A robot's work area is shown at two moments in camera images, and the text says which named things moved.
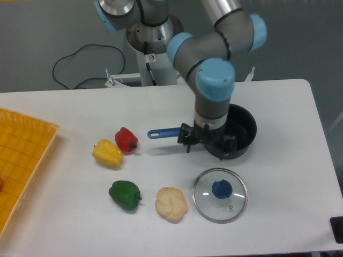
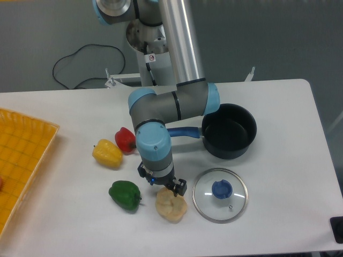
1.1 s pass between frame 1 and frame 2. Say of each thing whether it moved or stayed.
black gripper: moved
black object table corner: stayed
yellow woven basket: stayed
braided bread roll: stayed
